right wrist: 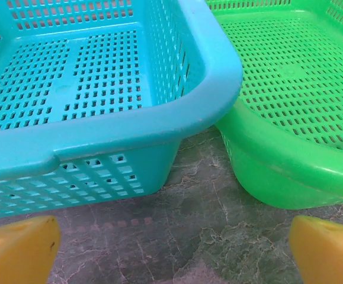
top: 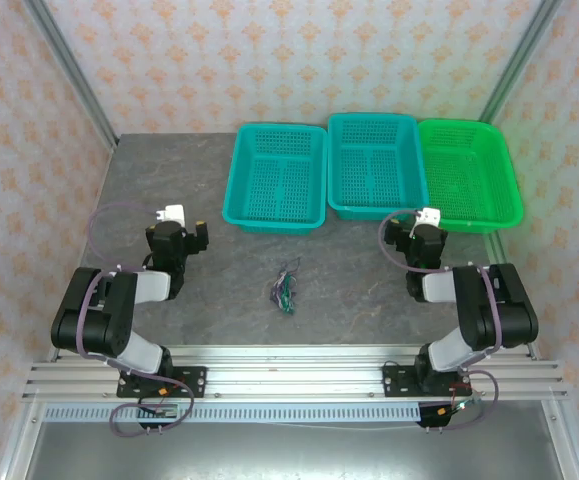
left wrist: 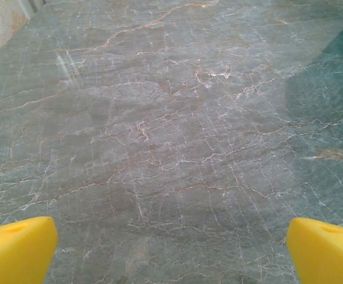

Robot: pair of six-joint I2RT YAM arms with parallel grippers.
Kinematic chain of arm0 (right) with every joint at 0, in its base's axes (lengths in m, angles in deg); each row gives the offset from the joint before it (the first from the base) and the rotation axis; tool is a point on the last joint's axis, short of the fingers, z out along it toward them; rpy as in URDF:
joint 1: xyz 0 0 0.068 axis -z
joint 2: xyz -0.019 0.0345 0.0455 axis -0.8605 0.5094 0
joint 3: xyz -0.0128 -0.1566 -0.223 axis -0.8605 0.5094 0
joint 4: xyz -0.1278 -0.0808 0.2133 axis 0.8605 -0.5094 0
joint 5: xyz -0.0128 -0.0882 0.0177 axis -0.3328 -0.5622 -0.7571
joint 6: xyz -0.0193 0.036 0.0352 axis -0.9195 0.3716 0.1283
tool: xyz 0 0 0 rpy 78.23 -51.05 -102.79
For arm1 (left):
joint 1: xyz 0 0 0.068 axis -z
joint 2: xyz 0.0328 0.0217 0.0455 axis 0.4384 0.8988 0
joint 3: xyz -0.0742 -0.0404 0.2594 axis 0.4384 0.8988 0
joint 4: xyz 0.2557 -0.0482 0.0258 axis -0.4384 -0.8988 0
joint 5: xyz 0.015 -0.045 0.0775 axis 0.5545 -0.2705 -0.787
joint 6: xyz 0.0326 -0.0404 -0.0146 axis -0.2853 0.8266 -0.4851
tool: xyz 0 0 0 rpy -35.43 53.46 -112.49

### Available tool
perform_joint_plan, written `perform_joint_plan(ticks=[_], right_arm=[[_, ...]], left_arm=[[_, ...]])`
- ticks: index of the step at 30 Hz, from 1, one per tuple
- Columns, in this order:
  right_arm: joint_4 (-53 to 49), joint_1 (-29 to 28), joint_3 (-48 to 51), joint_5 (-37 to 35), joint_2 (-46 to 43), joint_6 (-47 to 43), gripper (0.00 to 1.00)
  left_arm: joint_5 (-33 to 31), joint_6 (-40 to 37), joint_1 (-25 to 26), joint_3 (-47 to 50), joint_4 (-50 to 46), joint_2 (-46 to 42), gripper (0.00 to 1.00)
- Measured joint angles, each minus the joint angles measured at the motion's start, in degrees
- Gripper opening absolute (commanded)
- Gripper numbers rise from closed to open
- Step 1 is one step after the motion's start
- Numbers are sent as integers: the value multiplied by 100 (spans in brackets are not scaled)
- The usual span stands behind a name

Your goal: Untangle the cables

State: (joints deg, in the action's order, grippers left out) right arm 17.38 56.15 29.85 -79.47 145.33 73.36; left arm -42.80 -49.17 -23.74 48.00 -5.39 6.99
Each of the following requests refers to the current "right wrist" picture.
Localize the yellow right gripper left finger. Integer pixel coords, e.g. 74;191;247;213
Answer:
0;215;62;284

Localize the cyan blue plastic basket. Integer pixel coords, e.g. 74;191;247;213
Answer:
0;0;243;221

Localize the bright green plastic basket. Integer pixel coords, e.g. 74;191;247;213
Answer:
205;0;343;211

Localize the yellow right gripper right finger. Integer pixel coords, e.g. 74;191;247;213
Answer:
288;215;343;284

